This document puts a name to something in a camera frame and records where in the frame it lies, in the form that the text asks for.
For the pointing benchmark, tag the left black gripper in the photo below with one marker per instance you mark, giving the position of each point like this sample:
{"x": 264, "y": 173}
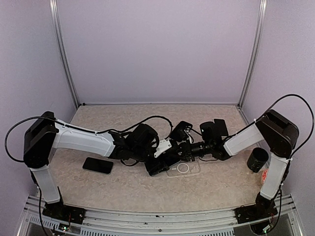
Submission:
{"x": 155, "y": 167}

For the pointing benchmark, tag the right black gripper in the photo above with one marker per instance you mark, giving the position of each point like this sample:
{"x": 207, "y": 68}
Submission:
{"x": 185, "y": 149}

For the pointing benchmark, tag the dark phone case underneath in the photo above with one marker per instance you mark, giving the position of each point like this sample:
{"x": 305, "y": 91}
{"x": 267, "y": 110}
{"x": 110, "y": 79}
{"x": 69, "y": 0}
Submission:
{"x": 178, "y": 133}

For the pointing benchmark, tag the black phone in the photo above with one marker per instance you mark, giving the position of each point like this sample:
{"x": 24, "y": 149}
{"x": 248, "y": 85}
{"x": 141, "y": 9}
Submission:
{"x": 171, "y": 161}
{"x": 221, "y": 127}
{"x": 98, "y": 165}

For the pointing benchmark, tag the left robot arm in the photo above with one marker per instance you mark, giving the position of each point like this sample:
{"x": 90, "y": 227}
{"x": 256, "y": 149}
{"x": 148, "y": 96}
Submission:
{"x": 139, "y": 142}

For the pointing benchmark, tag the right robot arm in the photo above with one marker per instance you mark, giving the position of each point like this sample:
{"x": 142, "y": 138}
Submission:
{"x": 278, "y": 133}

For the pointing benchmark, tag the black cup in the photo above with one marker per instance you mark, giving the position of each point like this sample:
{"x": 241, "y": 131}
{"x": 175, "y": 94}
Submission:
{"x": 257, "y": 159}

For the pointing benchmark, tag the red white patterned coaster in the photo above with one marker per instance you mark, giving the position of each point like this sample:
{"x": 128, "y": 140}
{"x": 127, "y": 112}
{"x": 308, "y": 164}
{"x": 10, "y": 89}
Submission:
{"x": 263, "y": 176}

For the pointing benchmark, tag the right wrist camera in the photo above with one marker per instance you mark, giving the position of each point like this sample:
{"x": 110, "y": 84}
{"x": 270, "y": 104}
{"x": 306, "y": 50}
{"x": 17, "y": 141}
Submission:
{"x": 189, "y": 136}

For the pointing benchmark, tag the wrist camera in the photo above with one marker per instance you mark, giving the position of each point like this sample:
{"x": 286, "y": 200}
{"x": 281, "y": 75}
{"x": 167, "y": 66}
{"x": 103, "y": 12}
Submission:
{"x": 163, "y": 146}
{"x": 189, "y": 136}

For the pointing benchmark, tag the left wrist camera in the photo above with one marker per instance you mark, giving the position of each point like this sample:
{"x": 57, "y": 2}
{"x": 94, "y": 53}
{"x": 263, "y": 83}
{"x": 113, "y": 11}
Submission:
{"x": 163, "y": 146}

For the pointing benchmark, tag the aluminium front rail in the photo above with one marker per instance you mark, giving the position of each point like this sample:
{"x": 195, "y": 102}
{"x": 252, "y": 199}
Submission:
{"x": 96, "y": 222}

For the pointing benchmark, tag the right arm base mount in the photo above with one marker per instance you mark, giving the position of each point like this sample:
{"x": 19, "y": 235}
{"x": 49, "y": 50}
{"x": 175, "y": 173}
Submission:
{"x": 262, "y": 208}

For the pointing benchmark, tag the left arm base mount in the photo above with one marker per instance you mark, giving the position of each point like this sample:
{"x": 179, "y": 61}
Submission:
{"x": 67, "y": 213}

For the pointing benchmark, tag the right aluminium corner post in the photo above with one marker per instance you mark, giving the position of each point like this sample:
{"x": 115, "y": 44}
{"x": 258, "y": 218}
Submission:
{"x": 254, "y": 52}

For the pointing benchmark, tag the aluminium corner post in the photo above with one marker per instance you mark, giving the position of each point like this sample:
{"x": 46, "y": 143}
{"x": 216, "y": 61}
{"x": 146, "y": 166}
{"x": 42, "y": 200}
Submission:
{"x": 254, "y": 52}
{"x": 61, "y": 47}

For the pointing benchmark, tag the left aluminium corner post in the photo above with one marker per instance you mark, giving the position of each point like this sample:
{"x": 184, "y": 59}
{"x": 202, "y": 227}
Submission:
{"x": 61, "y": 47}

